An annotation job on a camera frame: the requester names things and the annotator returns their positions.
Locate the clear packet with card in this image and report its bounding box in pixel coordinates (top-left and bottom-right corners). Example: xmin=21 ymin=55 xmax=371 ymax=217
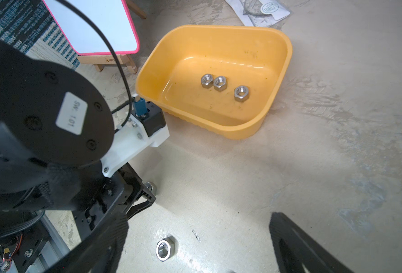
xmin=226 ymin=0 xmax=291 ymax=27

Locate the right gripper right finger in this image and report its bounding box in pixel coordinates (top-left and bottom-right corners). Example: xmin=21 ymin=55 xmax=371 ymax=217
xmin=269 ymin=212 xmax=351 ymax=273

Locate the yellow plastic storage box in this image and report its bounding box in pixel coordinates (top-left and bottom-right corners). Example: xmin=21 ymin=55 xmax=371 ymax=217
xmin=136 ymin=25 xmax=293 ymax=139

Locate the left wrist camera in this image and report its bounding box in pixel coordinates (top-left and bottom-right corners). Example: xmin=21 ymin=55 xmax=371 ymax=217
xmin=101 ymin=96 xmax=170 ymax=177

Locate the wooden whiteboard easel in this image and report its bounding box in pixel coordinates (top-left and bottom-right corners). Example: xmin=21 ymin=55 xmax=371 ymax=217
xmin=76 ymin=0 xmax=147 ymax=75

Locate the pink framed whiteboard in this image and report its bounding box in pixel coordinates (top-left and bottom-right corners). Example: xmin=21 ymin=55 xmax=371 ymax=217
xmin=42 ymin=0 xmax=141 ymax=56

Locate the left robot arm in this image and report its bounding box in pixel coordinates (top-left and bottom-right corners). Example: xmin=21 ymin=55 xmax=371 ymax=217
xmin=0 ymin=41 xmax=155 ymax=244

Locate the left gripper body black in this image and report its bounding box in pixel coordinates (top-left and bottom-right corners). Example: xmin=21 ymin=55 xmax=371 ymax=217
xmin=72 ymin=163 xmax=156 ymax=241

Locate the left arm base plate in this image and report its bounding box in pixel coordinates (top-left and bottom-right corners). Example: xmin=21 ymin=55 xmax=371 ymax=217
xmin=0 ymin=221 xmax=50 ymax=273

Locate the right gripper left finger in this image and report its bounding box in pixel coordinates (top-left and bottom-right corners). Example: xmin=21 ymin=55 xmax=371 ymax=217
xmin=47 ymin=213 xmax=129 ymax=273

